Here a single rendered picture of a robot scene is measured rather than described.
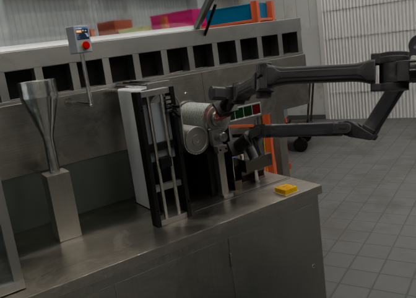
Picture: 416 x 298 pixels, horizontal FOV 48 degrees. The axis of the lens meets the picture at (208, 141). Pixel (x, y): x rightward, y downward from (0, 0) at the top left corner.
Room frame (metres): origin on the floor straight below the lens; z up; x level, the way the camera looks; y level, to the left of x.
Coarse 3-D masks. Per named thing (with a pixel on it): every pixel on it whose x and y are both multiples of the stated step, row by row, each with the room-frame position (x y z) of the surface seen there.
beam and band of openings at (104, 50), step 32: (192, 32) 2.45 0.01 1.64; (224, 32) 2.55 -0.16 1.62; (256, 32) 2.67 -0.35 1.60; (288, 32) 2.79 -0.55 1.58; (0, 64) 1.96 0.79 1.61; (32, 64) 2.02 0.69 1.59; (64, 64) 2.16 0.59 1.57; (96, 64) 2.25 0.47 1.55; (128, 64) 2.32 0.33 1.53; (160, 64) 2.37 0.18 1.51; (192, 64) 2.44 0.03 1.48; (224, 64) 2.56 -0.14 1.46; (0, 96) 1.95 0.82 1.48
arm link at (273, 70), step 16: (336, 64) 1.33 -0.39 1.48; (352, 64) 1.32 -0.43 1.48; (368, 64) 1.30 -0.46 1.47; (256, 80) 1.50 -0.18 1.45; (272, 80) 1.39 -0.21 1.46; (288, 80) 1.37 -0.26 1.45; (304, 80) 1.36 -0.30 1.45; (320, 80) 1.34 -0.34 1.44; (336, 80) 1.33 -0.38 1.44; (352, 80) 1.31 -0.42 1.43; (368, 80) 1.29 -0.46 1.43
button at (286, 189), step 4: (284, 184) 2.02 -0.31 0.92; (288, 184) 2.01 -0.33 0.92; (276, 188) 1.98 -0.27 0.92; (280, 188) 1.97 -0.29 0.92; (284, 188) 1.96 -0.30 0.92; (288, 188) 1.95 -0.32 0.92; (292, 188) 1.96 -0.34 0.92; (296, 188) 1.97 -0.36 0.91; (276, 192) 1.99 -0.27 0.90; (280, 192) 1.96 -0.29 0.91; (284, 192) 1.94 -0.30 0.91; (288, 192) 1.94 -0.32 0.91; (292, 192) 1.96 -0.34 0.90
